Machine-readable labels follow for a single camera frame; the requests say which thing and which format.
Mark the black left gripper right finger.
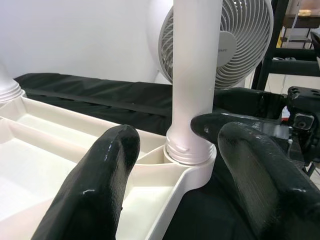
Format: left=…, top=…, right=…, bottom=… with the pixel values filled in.
left=217, top=121, right=320, bottom=240

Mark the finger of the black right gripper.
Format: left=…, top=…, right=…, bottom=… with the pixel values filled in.
left=190, top=112, right=291, bottom=146
left=213, top=87, right=286, bottom=120

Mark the white plastic table leg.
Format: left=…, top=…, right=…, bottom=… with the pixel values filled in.
left=0, top=62, right=26, bottom=106
left=163, top=0, right=223, bottom=166

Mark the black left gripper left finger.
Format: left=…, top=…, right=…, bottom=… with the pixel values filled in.
left=31, top=124, right=141, bottom=240

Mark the black tablecloth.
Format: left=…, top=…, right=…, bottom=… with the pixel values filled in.
left=13, top=72, right=320, bottom=240

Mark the white round fan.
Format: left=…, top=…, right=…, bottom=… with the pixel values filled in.
left=146, top=0, right=275, bottom=91

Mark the white plastic table top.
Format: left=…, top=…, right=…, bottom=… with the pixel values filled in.
left=0, top=96, right=217, bottom=240

